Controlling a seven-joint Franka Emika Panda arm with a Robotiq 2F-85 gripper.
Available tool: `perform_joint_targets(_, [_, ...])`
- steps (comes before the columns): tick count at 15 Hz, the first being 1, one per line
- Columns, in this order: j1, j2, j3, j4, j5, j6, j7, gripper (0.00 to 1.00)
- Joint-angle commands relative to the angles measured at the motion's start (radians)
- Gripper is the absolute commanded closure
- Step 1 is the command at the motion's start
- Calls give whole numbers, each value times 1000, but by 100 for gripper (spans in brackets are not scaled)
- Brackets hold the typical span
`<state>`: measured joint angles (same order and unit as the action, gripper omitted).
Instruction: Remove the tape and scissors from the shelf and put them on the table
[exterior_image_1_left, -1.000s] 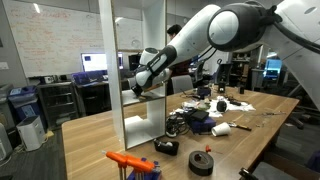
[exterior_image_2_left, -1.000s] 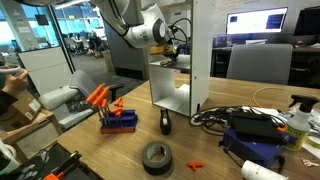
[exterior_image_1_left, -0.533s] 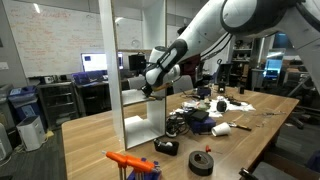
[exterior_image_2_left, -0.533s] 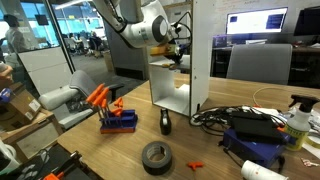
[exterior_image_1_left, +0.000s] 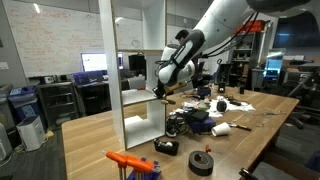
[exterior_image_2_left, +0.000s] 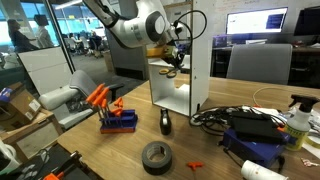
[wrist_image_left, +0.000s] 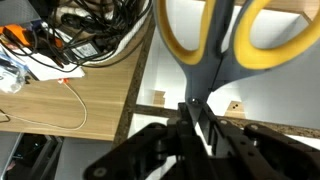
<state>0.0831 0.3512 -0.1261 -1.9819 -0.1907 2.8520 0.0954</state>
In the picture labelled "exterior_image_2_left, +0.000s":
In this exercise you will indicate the long orange T-handle key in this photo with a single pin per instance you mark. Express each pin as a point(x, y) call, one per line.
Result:
point(90, 99)

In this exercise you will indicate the black duct tape roll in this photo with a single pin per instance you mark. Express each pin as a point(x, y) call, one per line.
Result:
point(156, 158)

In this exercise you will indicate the yellow handled scissors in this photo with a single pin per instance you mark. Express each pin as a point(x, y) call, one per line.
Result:
point(169, 72)

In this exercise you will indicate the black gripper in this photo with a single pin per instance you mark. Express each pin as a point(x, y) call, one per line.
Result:
point(177, 56)

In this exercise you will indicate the black power adapter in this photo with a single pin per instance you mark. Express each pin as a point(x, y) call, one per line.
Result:
point(256, 128)

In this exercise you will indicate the small orange hex key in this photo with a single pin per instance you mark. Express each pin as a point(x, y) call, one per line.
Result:
point(194, 165)

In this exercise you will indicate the cardboard box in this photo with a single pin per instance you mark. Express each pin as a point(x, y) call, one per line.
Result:
point(18, 107)

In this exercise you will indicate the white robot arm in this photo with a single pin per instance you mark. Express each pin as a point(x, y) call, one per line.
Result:
point(149, 27)

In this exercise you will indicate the spray bottle yellow label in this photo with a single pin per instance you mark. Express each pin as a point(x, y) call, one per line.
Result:
point(298, 125)

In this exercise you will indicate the white wooden shelf unit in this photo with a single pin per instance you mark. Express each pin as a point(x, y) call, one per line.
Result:
point(179, 71)

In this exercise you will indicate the blue box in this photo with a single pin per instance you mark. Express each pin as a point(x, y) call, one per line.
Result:
point(263, 154)

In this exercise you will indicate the grey office chair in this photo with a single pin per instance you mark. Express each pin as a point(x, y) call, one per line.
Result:
point(267, 63)

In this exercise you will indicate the wrist camera orange mount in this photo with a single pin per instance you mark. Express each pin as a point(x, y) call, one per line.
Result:
point(159, 52)

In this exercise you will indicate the white paper cup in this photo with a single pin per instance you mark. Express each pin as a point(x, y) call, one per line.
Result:
point(253, 171)

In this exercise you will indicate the computer monitor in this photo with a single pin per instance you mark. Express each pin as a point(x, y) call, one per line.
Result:
point(257, 21)

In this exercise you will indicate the blue hex key holder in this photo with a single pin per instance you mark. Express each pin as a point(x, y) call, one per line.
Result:
point(125, 123)

